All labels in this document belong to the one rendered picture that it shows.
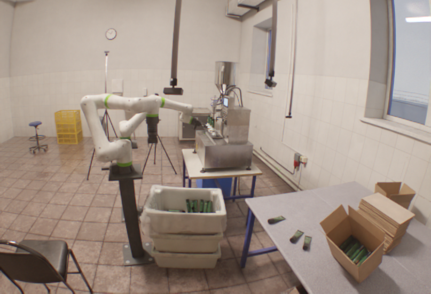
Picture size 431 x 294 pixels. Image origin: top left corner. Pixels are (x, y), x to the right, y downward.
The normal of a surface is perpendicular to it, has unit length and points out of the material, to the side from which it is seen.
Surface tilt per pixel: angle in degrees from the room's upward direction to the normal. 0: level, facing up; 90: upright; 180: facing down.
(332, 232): 90
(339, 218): 69
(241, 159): 90
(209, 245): 96
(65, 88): 90
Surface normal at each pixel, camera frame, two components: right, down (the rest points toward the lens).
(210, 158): 0.23, 0.26
